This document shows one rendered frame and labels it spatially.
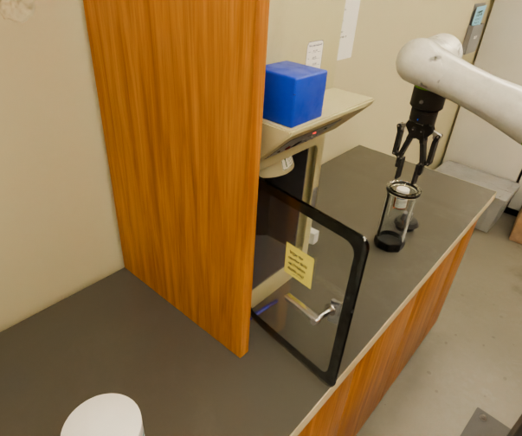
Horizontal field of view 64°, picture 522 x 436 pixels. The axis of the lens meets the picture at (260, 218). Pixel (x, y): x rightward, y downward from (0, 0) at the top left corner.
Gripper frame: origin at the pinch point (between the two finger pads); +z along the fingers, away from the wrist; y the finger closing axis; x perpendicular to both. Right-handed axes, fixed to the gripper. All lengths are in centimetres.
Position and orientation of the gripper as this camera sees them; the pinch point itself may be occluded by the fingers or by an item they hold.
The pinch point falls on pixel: (408, 171)
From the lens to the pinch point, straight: 138.8
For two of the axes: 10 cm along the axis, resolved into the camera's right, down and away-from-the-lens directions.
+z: -0.6, 8.4, 5.4
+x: -6.6, 3.7, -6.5
